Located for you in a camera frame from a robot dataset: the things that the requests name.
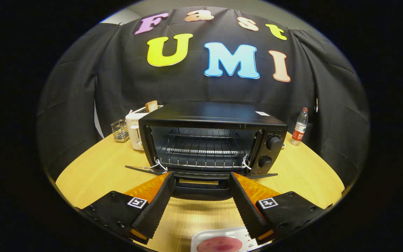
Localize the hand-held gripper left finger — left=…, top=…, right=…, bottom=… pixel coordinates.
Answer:
left=74, top=171, right=176, bottom=245

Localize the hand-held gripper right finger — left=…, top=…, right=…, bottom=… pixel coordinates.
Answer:
left=228, top=171, right=333, bottom=245

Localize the pink ham slice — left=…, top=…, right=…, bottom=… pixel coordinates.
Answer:
left=197, top=236, right=243, bottom=252

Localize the white food tray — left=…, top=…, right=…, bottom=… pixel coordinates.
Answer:
left=190, top=226, right=272, bottom=252

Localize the black toaster oven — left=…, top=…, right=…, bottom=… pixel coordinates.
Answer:
left=125, top=101, right=288, bottom=202

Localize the white bread toaster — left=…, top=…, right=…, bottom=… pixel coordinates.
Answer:
left=125, top=105, right=163, bottom=152

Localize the clear water bottle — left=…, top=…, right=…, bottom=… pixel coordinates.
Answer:
left=290, top=107, right=309, bottom=146

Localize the wire mesh holder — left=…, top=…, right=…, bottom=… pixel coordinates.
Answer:
left=111, top=119, right=130, bottom=142

